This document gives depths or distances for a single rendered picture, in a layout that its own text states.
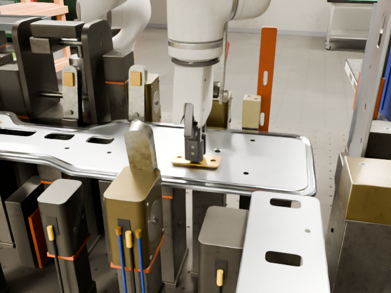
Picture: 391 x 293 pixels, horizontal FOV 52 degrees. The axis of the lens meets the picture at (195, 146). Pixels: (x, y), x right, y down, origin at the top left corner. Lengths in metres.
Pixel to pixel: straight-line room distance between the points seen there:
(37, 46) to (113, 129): 0.27
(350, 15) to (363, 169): 6.72
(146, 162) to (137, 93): 0.34
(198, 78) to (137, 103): 0.33
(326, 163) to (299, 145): 0.61
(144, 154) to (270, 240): 0.21
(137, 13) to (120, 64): 0.43
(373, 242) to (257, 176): 0.20
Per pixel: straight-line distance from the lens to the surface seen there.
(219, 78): 0.84
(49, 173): 0.82
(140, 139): 0.55
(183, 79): 0.60
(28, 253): 0.97
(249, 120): 0.82
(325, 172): 1.33
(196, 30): 0.58
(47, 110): 1.09
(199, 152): 0.67
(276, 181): 0.66
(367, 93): 0.69
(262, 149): 0.76
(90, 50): 0.92
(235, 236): 0.57
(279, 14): 7.30
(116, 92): 0.96
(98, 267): 0.95
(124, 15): 1.33
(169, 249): 0.82
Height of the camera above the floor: 1.34
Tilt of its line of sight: 26 degrees down
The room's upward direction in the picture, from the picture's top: straight up
